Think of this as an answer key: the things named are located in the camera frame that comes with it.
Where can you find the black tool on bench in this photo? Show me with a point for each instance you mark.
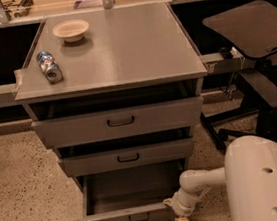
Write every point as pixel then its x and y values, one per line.
pixel 23 8

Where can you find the blue and silver can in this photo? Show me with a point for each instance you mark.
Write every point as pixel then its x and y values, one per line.
pixel 49 67

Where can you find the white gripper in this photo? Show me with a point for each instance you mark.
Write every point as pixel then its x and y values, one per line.
pixel 180 206

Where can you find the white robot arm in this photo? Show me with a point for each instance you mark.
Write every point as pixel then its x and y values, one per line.
pixel 250 175

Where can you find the grey middle drawer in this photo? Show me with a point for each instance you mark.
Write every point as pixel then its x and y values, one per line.
pixel 129 152

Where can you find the white paper bowl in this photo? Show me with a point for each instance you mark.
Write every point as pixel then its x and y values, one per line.
pixel 71 30

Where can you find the grey drawer cabinet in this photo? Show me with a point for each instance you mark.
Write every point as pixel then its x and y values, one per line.
pixel 120 58

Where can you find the grey bottom drawer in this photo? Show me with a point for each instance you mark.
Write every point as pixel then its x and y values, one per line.
pixel 131 194

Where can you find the grey drawer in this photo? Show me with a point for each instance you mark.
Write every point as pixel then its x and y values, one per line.
pixel 131 194
pixel 118 119
pixel 129 152

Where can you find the grey top drawer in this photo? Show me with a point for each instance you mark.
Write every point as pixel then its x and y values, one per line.
pixel 118 119

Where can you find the black office chair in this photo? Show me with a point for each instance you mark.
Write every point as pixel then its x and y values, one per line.
pixel 251 30

